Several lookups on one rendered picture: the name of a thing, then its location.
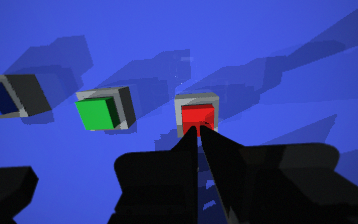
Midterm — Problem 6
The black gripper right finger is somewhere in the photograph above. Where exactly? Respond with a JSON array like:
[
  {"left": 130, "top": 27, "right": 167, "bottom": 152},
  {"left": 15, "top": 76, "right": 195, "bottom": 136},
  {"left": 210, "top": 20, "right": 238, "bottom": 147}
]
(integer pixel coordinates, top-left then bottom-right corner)
[{"left": 200, "top": 125, "right": 340, "bottom": 224}]

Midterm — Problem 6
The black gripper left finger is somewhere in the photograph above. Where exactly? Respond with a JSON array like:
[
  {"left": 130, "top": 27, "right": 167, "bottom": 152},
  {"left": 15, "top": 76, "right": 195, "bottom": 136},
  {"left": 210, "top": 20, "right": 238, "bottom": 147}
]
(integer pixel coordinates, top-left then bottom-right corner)
[{"left": 114, "top": 126, "right": 198, "bottom": 224}]

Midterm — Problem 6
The red button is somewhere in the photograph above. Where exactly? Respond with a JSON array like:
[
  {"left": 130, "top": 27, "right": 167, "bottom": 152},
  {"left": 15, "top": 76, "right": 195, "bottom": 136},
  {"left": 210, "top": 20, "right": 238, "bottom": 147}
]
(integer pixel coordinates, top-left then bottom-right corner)
[{"left": 174, "top": 92, "right": 219, "bottom": 138}]

